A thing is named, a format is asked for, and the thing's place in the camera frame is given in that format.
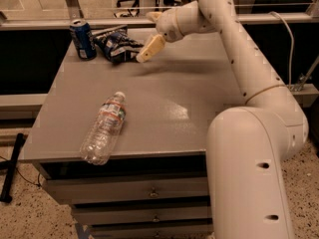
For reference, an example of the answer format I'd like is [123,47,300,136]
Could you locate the blue pepsi can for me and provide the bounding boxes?
[70,19,97,60]

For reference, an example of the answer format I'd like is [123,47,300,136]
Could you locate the grey metal railing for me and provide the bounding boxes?
[0,13,319,31]

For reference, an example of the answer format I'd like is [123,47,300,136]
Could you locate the middle grey drawer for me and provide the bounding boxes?
[72,206,211,225]

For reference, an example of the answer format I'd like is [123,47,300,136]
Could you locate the grey drawer cabinet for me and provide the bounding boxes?
[20,33,243,232]

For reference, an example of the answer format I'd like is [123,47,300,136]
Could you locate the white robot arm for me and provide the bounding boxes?
[138,0,309,239]

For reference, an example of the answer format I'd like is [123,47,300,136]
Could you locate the blue chip bag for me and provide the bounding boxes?
[93,25,144,64]

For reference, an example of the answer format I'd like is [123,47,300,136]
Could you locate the clear plastic water bottle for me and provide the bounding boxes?
[80,92,126,165]

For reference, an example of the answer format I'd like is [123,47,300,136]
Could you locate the black floor stand leg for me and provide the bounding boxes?
[0,133,25,203]

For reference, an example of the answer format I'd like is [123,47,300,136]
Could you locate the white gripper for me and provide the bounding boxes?
[137,8,183,63]

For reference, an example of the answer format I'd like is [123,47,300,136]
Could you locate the bottom grey drawer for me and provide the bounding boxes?
[91,224,213,239]

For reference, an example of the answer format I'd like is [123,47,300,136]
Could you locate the top grey drawer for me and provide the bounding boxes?
[44,177,208,205]

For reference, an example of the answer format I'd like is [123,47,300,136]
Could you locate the white cable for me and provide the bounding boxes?
[268,11,296,87]

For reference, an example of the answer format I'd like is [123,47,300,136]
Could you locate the grey drawer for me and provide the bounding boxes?
[44,177,208,205]
[72,206,211,225]
[91,224,213,239]

